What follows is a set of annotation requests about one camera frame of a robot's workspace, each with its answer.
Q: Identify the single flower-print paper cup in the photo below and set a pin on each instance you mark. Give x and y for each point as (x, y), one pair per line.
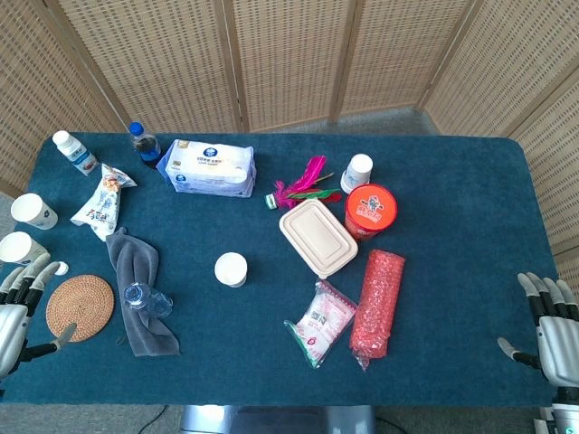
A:
(230, 269)

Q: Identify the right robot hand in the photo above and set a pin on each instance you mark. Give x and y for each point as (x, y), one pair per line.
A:
(558, 343)

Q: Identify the beige lidded lunch box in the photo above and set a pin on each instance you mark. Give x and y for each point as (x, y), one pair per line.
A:
(319, 237)

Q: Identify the white milk drink bottle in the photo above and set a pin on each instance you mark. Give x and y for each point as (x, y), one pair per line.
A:
(77, 153)

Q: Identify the blue felt table cover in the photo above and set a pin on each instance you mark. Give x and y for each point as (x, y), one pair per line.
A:
(461, 271)

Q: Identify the orange instant noodle tub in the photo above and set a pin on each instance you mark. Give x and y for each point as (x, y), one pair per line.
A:
(371, 208)

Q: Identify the white paper cup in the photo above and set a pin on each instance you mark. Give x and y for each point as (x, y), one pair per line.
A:
(18, 248)
(31, 210)

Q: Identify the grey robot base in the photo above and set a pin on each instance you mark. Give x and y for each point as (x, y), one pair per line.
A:
(276, 420)

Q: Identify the white blue tissue pack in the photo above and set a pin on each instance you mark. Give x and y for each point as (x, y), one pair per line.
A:
(210, 169)

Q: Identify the white snack bag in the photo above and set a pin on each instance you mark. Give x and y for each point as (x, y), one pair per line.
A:
(101, 203)

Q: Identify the round woven coaster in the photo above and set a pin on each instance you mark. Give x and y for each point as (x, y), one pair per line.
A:
(80, 305)

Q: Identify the blue-capped dark soda bottle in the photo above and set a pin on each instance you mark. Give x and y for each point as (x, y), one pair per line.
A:
(145, 147)

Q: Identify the pink feather shuttlecock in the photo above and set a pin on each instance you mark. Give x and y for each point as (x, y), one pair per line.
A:
(310, 174)

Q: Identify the clear plastic bottle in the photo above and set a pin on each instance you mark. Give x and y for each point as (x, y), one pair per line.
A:
(147, 300)

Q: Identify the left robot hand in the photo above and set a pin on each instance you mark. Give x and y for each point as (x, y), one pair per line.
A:
(12, 325)

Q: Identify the clear zip bag of sugar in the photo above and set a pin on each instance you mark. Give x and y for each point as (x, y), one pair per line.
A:
(321, 323)

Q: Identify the stack of paper cups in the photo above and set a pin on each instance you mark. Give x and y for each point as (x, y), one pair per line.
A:
(357, 172)

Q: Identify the grey towel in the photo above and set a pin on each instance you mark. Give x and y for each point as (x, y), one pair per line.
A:
(131, 262)

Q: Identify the red bubble wrap roll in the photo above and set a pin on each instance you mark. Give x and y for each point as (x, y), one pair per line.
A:
(377, 307)

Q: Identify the woven bamboo folding screen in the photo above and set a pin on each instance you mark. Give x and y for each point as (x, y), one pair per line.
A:
(289, 59)

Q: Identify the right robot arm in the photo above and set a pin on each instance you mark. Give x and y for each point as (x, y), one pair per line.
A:
(563, 413)

